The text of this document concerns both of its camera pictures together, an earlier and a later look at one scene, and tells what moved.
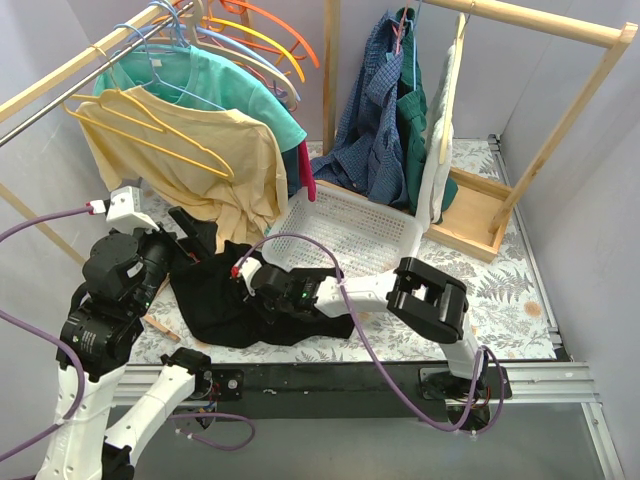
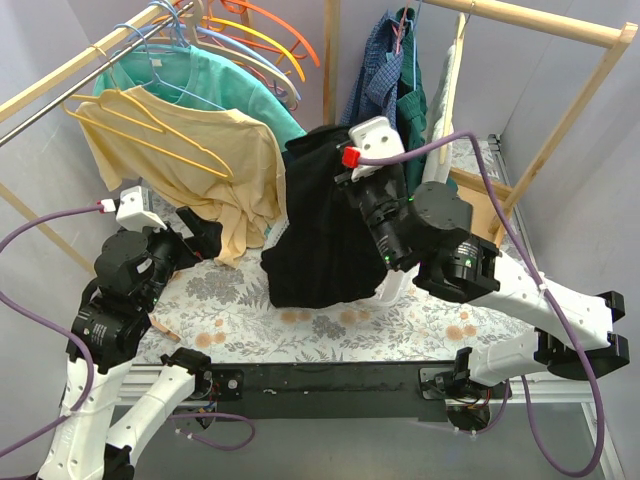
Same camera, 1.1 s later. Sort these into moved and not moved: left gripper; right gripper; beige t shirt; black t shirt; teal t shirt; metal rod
Moved: right gripper; black t shirt
Not moved: beige t shirt; left gripper; teal t shirt; metal rod
